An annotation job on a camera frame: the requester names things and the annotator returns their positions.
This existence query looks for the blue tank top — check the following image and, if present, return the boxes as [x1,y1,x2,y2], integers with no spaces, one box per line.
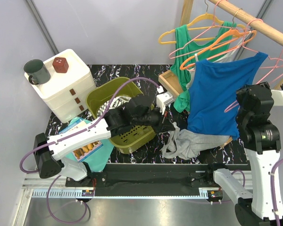
[187,52,267,140]

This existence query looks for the orange plastic hanger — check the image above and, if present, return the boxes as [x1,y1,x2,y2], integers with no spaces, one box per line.
[180,29,257,71]

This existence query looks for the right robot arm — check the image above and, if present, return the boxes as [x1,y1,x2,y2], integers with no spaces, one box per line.
[204,82,283,226]

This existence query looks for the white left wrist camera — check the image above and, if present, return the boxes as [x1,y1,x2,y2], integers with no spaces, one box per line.
[156,86,175,114]

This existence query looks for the pink hanger under blue top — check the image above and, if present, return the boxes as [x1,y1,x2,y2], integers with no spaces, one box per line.
[186,18,283,71]

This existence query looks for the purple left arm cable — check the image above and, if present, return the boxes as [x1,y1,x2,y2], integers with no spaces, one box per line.
[19,77,163,224]

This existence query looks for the olive green plastic basket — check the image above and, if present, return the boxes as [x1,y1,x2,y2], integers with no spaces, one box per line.
[86,77,156,154]

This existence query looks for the black white striped tank top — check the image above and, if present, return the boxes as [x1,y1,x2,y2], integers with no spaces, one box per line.
[96,95,133,118]

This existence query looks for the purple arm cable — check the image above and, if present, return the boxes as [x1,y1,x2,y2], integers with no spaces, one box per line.
[19,77,163,224]
[231,154,283,226]

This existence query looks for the white cable duct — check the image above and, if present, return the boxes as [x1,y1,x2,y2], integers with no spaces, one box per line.
[32,188,223,199]

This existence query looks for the pink wire hanger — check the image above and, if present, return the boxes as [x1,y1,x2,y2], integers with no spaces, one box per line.
[168,0,225,59]

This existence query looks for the light grey tank top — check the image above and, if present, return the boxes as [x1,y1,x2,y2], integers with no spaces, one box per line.
[185,40,242,90]

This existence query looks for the wooden clothes rack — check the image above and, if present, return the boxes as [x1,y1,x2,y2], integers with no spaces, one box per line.
[158,0,283,149]

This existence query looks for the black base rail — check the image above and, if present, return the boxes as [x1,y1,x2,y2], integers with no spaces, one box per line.
[35,162,246,189]

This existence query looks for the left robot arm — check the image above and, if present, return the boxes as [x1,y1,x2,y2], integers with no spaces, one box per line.
[33,95,175,186]

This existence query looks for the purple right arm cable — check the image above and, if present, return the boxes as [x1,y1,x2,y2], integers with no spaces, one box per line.
[231,154,283,226]

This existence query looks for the dark green mug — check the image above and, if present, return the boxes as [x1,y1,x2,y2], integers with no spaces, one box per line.
[24,59,51,85]

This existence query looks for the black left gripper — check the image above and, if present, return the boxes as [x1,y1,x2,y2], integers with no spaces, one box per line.
[133,104,175,135]

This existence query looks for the green tank top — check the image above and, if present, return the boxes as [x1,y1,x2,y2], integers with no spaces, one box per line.
[170,21,236,113]

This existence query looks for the dark red cube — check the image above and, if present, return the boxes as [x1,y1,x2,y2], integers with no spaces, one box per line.
[52,57,69,73]

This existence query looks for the white drawer unit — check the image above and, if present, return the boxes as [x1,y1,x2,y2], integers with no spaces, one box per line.
[24,49,96,123]

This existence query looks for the yellow velvet hanger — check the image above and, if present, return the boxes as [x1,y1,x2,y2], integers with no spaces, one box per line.
[158,0,247,46]

